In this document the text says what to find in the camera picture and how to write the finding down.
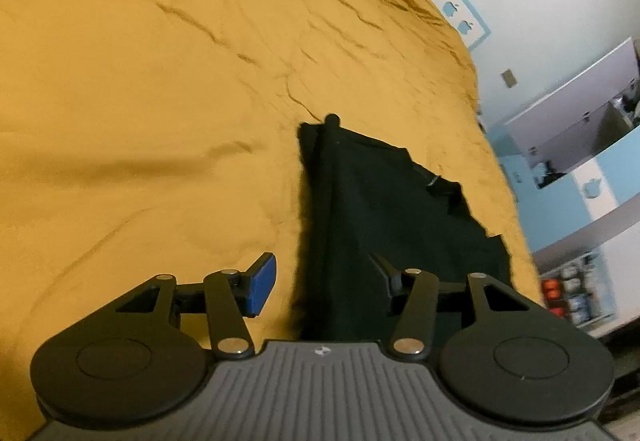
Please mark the white shelf with jars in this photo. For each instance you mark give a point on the white shelf with jars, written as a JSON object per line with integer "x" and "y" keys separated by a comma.
{"x": 575, "y": 293}

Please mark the blue and white wardrobe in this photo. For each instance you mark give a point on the blue and white wardrobe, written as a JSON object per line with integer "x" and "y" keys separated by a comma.
{"x": 615, "y": 181}

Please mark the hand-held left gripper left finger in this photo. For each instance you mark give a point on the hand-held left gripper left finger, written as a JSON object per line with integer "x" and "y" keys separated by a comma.
{"x": 260, "y": 286}

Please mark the black long-sleeve sweater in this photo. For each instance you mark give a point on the black long-sleeve sweater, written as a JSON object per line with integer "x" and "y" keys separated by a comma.
{"x": 375, "y": 201}

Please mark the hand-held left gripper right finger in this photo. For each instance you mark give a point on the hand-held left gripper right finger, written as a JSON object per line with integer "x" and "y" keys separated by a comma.
{"x": 387, "y": 278}

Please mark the yellow quilt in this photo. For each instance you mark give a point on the yellow quilt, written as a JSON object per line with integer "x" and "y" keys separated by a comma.
{"x": 150, "y": 71}

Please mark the wall switch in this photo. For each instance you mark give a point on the wall switch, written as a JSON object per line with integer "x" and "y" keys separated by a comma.
{"x": 509, "y": 78}

